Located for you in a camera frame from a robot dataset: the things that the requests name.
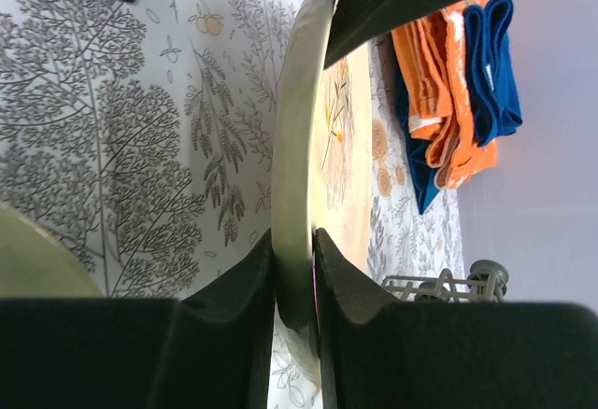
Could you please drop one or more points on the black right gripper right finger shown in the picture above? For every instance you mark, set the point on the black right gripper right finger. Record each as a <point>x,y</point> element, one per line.
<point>379,352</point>

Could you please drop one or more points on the grey wire dish rack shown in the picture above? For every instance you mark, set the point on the grey wire dish rack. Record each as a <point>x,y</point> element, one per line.
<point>486,283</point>

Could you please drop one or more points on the orange white patterned cloth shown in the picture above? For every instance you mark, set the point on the orange white patterned cloth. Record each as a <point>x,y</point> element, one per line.
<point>431,55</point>

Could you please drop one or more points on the blue folded towel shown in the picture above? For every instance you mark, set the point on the blue folded towel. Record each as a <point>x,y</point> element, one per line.
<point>492,90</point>

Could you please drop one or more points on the floral patterned table mat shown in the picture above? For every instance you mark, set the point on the floral patterned table mat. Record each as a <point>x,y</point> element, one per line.
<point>141,135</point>

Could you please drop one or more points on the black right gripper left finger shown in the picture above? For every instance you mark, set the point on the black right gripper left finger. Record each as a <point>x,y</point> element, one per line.
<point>210,350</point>

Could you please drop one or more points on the cream green plate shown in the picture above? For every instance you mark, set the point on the cream green plate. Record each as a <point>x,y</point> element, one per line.
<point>321,170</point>
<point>35,265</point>

